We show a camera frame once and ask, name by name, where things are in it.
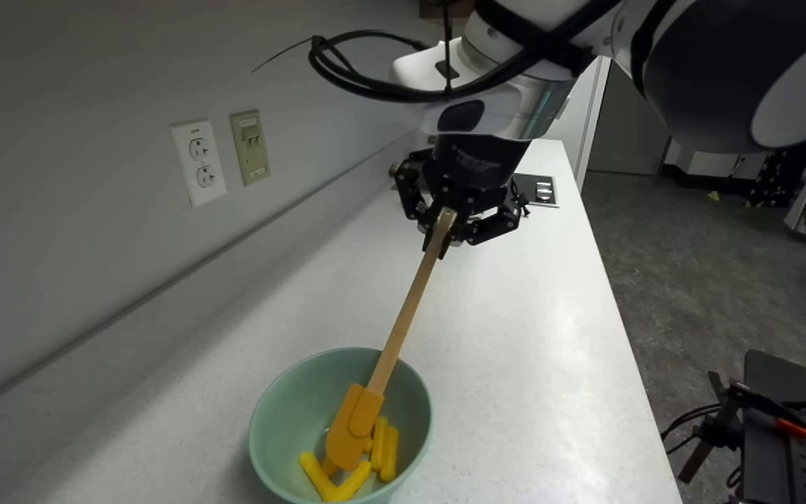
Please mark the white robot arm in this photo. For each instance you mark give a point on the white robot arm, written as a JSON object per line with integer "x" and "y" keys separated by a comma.
{"x": 700, "y": 56}

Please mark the black tripod mount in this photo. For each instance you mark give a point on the black tripod mount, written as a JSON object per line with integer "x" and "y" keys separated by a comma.
{"x": 713, "y": 434}

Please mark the green bowl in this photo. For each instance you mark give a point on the green bowl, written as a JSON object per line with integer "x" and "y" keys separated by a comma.
{"x": 280, "y": 420}

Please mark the white power outlet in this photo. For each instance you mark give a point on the white power outlet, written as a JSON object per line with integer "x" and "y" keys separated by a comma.
{"x": 199, "y": 162}

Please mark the white vertical panel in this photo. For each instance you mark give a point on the white vertical panel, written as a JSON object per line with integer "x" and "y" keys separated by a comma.
{"x": 585, "y": 122}

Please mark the yellow food stick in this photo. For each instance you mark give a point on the yellow food stick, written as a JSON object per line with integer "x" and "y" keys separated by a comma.
{"x": 353, "y": 482}
{"x": 318, "y": 477}
{"x": 392, "y": 458}
{"x": 377, "y": 449}

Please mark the beige switch plate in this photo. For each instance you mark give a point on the beige switch plate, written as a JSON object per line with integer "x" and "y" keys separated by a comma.
{"x": 249, "y": 147}

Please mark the small black counter plate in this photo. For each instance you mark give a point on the small black counter plate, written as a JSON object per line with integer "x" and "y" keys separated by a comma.
{"x": 546, "y": 190}

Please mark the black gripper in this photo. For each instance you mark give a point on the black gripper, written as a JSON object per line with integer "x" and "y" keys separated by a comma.
{"x": 473, "y": 169}

